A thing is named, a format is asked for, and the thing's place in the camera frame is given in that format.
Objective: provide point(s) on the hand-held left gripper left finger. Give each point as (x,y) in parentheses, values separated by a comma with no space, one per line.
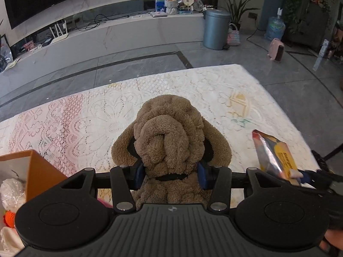
(139,175)

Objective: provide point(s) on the long leaf potted plant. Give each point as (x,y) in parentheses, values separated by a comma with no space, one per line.
(237,5)

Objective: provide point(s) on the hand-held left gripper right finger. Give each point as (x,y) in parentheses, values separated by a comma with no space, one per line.
(203,176)

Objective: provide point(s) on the wall socket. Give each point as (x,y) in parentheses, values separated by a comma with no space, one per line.
(252,15)

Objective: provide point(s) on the brown plush dog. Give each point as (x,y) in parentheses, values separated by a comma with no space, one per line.
(171,128)

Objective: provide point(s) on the person's right hand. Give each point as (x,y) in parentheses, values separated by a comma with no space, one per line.
(335,239)

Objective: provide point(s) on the white lace tablecloth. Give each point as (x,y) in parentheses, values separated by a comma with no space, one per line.
(80,117)

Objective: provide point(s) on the pink cloth item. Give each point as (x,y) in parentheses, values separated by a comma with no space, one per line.
(104,203)

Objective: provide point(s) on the orange crochet persimmon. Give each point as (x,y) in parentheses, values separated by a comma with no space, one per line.
(9,219)

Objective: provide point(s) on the white marble tv console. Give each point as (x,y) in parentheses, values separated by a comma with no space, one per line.
(134,34)

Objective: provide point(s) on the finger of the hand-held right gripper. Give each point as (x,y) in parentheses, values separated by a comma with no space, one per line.
(306,178)

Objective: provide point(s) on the orange cardboard box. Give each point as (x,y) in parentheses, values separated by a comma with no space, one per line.
(44,174)

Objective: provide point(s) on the blue trash can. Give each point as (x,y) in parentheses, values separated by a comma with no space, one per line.
(216,29)

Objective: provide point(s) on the blue water bottle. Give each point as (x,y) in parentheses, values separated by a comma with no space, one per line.
(275,28)

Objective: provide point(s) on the grey cabinet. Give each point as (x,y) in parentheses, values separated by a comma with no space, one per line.
(310,24)

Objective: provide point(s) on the white router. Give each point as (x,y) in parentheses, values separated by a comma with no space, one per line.
(59,36)

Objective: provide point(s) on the white crumpled plastic bag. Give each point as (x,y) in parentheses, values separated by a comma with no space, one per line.
(12,194)

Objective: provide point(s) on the pink woven bag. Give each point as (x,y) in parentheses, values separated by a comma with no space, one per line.
(233,37)

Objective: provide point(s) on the yellow silver snack packet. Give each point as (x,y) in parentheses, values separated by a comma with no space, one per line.
(276,155)

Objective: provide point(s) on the white round paper fan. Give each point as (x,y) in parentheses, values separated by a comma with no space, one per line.
(187,0)

